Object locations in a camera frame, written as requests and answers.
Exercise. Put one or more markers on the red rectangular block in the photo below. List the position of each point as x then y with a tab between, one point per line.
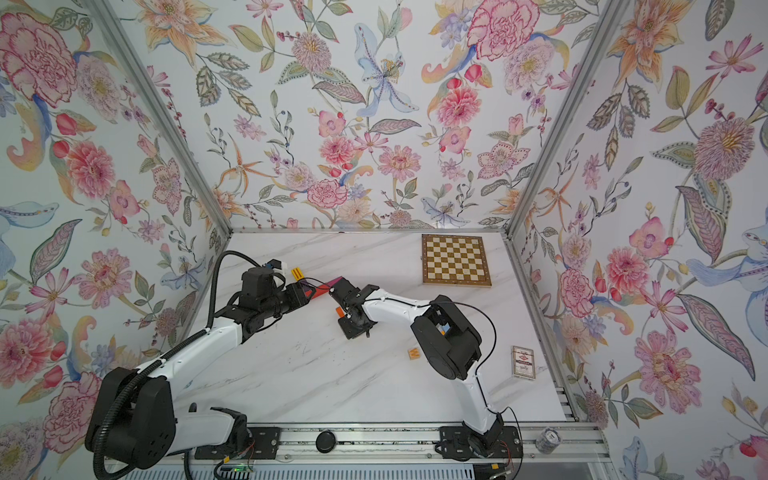
321	290

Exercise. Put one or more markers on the clear tape roll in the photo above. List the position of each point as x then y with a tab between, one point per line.
548	441

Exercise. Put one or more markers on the yellow striped block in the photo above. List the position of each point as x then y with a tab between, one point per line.
297	274

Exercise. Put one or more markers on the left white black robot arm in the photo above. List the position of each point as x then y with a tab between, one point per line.
138	418

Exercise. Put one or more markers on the magenta rectangular block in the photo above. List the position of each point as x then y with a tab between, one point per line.
333	282

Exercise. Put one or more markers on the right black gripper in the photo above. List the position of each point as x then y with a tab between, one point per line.
350	333

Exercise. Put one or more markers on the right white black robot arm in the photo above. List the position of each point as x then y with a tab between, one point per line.
452	347

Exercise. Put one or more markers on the playing card box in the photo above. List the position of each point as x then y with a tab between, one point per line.
523	363

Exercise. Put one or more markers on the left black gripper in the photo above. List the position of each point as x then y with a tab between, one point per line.
298	295

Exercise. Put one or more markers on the black round knob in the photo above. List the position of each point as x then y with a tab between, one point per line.
325	442

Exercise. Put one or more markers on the aluminium mounting rail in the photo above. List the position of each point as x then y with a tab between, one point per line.
378	443

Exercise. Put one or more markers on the wooden chessboard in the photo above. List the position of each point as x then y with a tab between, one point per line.
454	260

